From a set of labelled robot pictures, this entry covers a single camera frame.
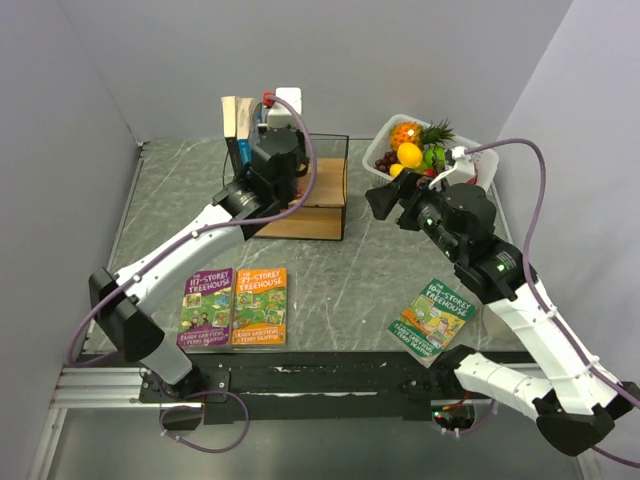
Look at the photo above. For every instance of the green 104-storey treehouse book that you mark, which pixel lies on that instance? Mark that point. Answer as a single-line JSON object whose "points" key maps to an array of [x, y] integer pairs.
{"points": [[427, 326]]}

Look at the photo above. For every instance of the green apple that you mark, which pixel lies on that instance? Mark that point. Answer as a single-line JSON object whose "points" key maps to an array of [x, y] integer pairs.
{"points": [[434, 157]]}

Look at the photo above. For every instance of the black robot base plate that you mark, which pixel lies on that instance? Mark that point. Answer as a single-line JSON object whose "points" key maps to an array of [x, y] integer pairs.
{"points": [[315, 385]]}

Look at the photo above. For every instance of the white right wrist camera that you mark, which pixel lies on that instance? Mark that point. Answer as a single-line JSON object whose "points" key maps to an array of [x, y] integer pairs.
{"points": [[459, 168]]}

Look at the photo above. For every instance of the dark purple grapes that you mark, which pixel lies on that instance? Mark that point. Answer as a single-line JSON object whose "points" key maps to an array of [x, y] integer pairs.
{"points": [[385, 163]]}

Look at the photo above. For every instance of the orange round fruit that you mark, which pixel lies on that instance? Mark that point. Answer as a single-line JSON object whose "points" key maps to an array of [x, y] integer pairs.
{"points": [[409, 155]]}

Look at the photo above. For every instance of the blue comic cover book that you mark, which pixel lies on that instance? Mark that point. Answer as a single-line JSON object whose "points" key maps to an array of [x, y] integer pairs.
{"points": [[248, 117]]}

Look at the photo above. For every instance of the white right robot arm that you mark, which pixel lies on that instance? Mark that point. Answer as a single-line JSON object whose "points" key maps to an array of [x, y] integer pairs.
{"points": [[576, 403]]}

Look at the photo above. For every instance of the wooden two-tier metal shelf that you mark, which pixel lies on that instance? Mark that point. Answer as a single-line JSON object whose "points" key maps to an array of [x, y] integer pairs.
{"points": [[318, 215]]}

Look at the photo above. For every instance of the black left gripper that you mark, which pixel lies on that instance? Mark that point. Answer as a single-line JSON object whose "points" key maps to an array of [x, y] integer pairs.
{"points": [[302, 157]]}

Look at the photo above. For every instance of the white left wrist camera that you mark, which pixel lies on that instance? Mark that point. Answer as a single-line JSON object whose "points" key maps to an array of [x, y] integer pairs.
{"points": [[278, 116]]}

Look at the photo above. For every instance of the red 13-storey treehouse book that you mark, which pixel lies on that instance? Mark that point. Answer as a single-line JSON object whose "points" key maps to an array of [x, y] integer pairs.
{"points": [[301, 187]]}

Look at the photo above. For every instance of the purple 117-storey treehouse book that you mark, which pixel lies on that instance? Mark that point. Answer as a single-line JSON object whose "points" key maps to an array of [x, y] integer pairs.
{"points": [[206, 310]]}

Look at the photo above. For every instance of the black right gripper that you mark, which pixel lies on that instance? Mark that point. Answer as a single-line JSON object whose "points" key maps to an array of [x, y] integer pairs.
{"points": [[410, 187]]}

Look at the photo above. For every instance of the orange 39-storey treehouse book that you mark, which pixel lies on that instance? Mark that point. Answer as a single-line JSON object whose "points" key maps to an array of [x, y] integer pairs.
{"points": [[260, 308]]}

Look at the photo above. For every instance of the dark grey cover book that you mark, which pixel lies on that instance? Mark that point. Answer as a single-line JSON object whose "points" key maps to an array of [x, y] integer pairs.
{"points": [[229, 124]]}

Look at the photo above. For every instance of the yellow lemon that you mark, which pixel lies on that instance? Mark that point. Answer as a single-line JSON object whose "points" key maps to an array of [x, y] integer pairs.
{"points": [[396, 169]]}

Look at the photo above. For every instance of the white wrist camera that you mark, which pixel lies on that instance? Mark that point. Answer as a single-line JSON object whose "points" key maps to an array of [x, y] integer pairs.
{"points": [[459, 168], [278, 116]]}

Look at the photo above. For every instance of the orange spiky fruit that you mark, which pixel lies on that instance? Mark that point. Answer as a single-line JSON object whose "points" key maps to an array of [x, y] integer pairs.
{"points": [[405, 132]]}

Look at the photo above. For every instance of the white plastic fruit basket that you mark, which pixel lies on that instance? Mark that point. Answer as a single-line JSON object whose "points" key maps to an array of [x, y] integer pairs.
{"points": [[486, 162]]}

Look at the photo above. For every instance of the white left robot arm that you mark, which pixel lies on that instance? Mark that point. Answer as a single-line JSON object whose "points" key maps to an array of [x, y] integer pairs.
{"points": [[123, 303]]}

